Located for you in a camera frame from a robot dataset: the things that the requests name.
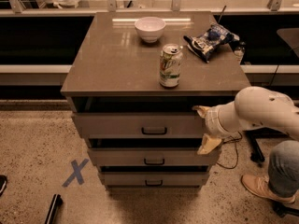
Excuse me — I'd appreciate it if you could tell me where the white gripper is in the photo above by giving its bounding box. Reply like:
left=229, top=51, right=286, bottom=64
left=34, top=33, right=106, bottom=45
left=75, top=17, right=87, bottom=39
left=192, top=105, right=233, bottom=155

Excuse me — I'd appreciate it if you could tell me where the grey top drawer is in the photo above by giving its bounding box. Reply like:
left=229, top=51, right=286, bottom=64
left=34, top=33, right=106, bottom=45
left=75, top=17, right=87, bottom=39
left=72, top=112, right=205, bottom=139

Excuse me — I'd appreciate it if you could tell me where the grey drawer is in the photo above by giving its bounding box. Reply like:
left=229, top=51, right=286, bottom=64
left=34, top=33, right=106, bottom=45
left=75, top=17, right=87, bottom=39
left=88, top=148, right=221, bottom=167
left=72, top=112, right=205, bottom=139
left=98, top=172, right=209, bottom=187

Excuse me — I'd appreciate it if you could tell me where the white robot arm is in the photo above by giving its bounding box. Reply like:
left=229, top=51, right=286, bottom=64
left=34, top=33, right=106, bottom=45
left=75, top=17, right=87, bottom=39
left=192, top=87, right=299, bottom=155

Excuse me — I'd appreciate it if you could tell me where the grey drawer cabinet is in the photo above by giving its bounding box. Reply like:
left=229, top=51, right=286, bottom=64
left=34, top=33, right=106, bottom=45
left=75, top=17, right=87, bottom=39
left=60, top=10, right=252, bottom=192

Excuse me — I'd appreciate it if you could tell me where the grey middle drawer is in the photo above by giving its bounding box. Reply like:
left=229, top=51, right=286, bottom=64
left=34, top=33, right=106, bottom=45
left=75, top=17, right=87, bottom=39
left=88, top=148, right=221, bottom=167

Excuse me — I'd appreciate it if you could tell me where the grey bottom drawer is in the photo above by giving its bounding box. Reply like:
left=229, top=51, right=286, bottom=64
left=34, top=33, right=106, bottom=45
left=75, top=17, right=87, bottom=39
left=98, top=172, right=209, bottom=187

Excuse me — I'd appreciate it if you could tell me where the black stand leg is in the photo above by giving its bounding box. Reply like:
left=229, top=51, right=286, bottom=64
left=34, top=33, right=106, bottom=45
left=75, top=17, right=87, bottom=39
left=246, top=132, right=265, bottom=164

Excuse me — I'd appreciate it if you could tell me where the green white soda can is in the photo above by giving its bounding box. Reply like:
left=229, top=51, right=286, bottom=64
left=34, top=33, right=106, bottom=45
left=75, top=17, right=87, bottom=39
left=160, top=44, right=183, bottom=88

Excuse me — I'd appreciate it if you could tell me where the tan shoe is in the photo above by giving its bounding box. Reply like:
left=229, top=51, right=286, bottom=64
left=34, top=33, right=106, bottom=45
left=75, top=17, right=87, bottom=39
left=241, top=175, right=295, bottom=203

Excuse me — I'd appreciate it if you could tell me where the blue white chip bag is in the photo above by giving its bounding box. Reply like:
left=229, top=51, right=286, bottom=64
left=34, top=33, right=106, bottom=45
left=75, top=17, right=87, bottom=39
left=183, top=23, right=239, bottom=63

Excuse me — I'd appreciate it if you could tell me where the plastic water bottle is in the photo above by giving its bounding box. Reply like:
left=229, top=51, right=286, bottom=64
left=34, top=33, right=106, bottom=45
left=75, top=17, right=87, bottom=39
left=234, top=41, right=246, bottom=63

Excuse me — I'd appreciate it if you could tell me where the person leg in jeans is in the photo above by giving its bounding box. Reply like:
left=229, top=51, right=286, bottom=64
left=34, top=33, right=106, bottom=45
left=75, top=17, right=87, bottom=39
left=268, top=140, right=299, bottom=198

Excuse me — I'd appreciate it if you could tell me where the white ceramic bowl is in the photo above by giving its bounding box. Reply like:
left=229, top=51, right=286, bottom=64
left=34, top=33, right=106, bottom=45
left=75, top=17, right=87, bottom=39
left=135, top=17, right=166, bottom=43

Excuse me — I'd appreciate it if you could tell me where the blue tape cross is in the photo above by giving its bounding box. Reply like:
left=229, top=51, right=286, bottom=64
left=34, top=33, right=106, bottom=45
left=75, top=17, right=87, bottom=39
left=63, top=159, right=89, bottom=188

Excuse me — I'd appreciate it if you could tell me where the black object lower left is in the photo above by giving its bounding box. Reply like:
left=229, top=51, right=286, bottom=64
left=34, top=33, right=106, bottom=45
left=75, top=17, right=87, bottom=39
left=44, top=194, right=63, bottom=224

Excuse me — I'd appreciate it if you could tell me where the black cable on floor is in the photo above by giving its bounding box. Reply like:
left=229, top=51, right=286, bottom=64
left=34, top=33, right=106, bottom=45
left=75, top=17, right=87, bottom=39
left=216, top=131, right=244, bottom=170

